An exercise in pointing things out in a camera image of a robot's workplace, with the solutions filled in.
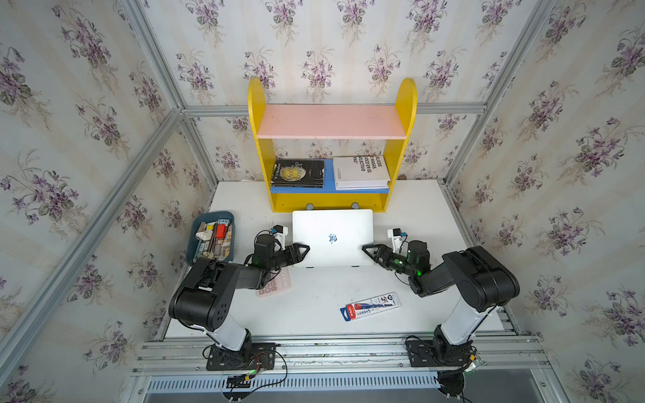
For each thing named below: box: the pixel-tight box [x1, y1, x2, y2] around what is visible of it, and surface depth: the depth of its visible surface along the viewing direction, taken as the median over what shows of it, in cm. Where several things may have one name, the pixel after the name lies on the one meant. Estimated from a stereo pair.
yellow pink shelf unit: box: [247, 77, 419, 214], surface depth 101 cm
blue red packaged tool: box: [339, 291, 403, 322], surface depth 84 cm
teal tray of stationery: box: [185, 211, 236, 264], surface depth 98 cm
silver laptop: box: [292, 209, 376, 268], surface depth 93 cm
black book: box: [271, 158, 326, 189], surface depth 103 cm
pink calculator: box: [256, 266, 292, 298], surface depth 88 cm
